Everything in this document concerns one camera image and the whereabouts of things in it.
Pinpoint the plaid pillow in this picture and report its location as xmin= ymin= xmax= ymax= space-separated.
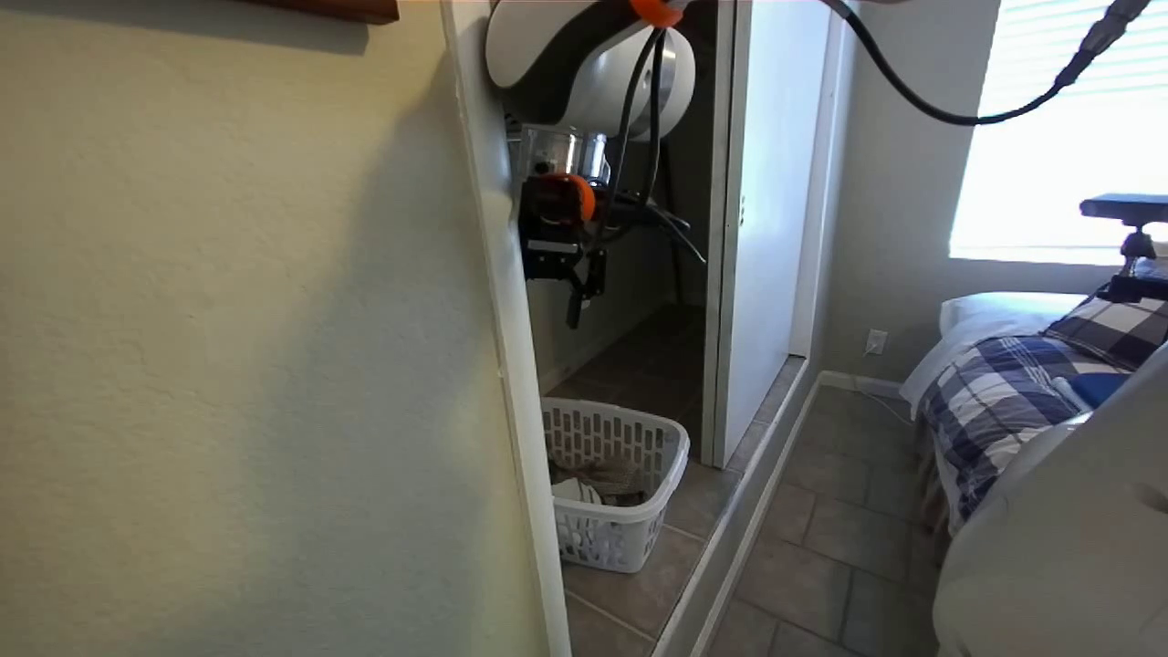
xmin=1045 ymin=290 xmax=1168 ymax=374

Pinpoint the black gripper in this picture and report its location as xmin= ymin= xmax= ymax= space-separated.
xmin=518 ymin=177 xmax=611 ymax=331

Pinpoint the orange cable clip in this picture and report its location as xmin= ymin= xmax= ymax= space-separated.
xmin=530 ymin=170 xmax=600 ymax=229

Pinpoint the white striped towel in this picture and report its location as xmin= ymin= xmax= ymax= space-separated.
xmin=546 ymin=476 xmax=610 ymax=512

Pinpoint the white plastic laundry basket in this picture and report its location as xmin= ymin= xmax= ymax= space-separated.
xmin=541 ymin=396 xmax=693 ymax=578

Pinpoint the black camera stand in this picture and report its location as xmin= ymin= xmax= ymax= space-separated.
xmin=1075 ymin=190 xmax=1168 ymax=307

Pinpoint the white floor door track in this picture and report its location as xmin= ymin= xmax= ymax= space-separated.
xmin=654 ymin=355 xmax=830 ymax=657

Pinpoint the white sliding closet door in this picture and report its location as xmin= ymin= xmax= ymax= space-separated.
xmin=699 ymin=0 xmax=858 ymax=476

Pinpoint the gray crumpled cloth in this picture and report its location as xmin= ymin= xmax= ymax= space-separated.
xmin=557 ymin=454 xmax=656 ymax=512

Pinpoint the wooden picture frame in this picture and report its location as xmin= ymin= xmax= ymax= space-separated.
xmin=259 ymin=0 xmax=402 ymax=29

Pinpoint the bright window with blinds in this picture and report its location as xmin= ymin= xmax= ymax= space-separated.
xmin=944 ymin=0 xmax=1168 ymax=265

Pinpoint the blue plaid bedding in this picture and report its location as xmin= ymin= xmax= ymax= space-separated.
xmin=896 ymin=290 xmax=1168 ymax=528

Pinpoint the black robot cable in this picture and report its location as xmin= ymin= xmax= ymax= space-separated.
xmin=604 ymin=0 xmax=1153 ymax=265

